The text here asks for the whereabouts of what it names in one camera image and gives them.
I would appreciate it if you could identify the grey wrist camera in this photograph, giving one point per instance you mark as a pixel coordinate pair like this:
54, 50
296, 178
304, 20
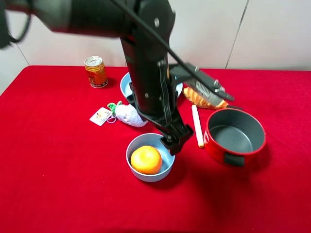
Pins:
204, 85

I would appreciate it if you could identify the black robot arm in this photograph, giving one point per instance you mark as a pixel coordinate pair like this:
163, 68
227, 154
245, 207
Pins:
146, 58

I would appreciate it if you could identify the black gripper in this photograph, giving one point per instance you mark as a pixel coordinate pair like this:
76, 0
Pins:
157, 103

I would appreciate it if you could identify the white chalk stick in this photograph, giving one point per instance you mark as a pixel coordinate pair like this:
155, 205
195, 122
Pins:
197, 125

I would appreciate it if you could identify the blue bowl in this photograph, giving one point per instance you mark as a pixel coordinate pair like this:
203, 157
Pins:
151, 139

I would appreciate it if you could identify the orange drink can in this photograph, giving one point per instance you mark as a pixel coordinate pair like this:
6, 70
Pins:
95, 70

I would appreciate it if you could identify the orange mandarin fruit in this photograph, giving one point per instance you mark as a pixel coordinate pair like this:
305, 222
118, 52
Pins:
146, 160

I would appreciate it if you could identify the red pot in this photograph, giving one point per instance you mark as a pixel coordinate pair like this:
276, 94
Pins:
233, 137

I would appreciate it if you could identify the purple plush toy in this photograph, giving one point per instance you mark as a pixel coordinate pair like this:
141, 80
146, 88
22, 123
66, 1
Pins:
126, 114

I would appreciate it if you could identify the blue plate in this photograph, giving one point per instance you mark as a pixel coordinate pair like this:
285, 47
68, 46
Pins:
127, 91

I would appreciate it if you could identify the white cartoon hang tag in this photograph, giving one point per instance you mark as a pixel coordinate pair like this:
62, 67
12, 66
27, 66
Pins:
102, 116

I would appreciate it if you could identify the croissant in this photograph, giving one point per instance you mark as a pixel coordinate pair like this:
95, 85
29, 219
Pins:
200, 102

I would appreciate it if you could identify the red tablecloth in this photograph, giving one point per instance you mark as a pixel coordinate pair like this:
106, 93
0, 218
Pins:
61, 173

